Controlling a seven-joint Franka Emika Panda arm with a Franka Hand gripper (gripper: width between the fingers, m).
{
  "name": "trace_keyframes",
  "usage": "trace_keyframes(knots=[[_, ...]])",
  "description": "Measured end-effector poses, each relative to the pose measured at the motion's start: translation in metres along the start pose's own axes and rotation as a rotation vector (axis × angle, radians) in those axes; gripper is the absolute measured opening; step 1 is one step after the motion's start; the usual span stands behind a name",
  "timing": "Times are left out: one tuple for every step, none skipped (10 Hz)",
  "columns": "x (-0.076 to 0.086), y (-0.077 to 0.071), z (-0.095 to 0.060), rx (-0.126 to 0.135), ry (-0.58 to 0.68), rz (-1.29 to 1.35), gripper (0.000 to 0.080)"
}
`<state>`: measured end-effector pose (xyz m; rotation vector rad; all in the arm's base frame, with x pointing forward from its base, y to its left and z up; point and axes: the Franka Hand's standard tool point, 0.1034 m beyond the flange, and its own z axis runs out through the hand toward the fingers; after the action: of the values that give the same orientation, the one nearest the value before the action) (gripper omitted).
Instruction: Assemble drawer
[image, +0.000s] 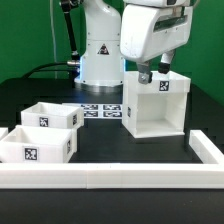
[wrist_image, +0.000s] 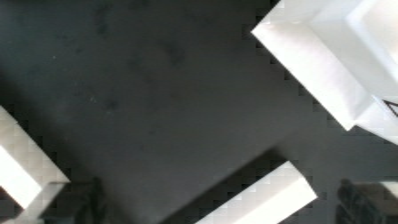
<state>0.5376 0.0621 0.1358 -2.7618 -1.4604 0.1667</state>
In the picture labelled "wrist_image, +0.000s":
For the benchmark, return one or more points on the white drawer cabinet frame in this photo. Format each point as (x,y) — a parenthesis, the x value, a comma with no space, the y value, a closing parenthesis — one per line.
(333,39)

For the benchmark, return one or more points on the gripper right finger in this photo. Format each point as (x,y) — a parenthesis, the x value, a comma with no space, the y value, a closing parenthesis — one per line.
(368,202)

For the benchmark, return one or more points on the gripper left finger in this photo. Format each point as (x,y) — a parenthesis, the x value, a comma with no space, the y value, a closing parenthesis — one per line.
(68,204)

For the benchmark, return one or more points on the white obstacle fence wall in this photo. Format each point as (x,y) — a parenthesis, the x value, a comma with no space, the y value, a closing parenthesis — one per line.
(269,201)

